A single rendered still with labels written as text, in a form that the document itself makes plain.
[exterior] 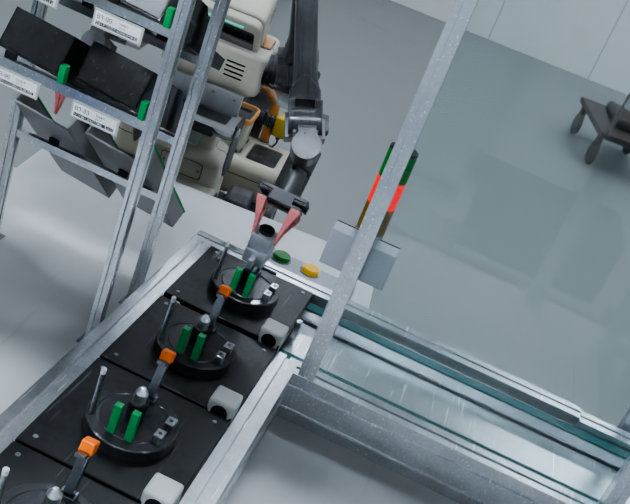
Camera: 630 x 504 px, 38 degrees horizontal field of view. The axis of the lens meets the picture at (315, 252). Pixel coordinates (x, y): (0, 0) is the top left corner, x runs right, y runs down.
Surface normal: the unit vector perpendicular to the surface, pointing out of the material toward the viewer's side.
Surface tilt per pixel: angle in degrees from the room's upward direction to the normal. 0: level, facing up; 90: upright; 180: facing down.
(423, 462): 90
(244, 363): 0
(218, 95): 90
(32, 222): 0
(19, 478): 0
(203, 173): 98
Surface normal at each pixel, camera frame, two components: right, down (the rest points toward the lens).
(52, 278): 0.33, -0.83
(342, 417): -0.27, 0.36
